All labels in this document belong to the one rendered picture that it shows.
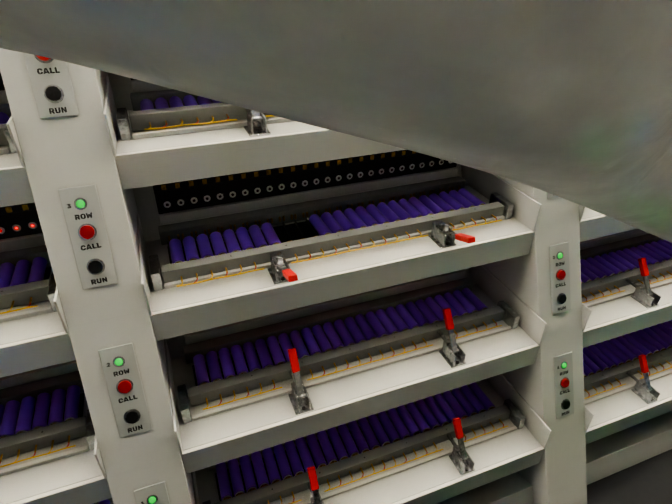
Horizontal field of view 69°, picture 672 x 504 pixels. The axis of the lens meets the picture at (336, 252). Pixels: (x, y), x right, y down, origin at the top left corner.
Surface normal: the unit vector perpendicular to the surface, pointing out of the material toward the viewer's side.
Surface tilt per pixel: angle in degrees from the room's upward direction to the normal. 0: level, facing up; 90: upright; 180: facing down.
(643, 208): 141
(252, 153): 113
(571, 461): 90
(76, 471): 22
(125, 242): 90
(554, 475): 90
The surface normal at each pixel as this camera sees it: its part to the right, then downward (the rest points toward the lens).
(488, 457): 0.00, -0.84
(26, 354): 0.36, 0.51
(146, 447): 0.33, 0.15
